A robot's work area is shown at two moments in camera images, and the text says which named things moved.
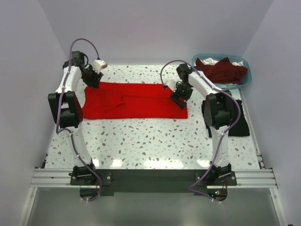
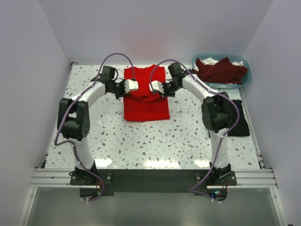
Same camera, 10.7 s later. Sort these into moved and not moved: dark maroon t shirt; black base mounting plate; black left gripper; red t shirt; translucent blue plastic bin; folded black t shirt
Moved: red t shirt; black left gripper
Not moved: folded black t shirt; black base mounting plate; translucent blue plastic bin; dark maroon t shirt
